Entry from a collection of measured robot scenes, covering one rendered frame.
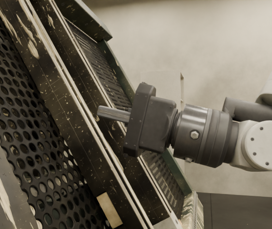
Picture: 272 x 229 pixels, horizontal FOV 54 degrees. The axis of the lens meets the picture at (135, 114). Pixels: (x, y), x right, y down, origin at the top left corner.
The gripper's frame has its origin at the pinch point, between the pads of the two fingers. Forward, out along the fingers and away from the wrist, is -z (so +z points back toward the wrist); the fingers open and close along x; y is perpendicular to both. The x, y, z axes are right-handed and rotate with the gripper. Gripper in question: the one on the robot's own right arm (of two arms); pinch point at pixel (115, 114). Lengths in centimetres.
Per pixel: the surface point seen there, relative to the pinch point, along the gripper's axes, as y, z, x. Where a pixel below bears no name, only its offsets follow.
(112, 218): -14.7, 0.3, -23.6
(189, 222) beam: -68, 20, -39
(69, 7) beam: -70, -56, 41
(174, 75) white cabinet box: -333, -31, 59
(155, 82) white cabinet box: -334, -55, 44
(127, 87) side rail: -117, -33, 14
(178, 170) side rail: -116, 10, -28
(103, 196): -14.8, -3.1, -19.4
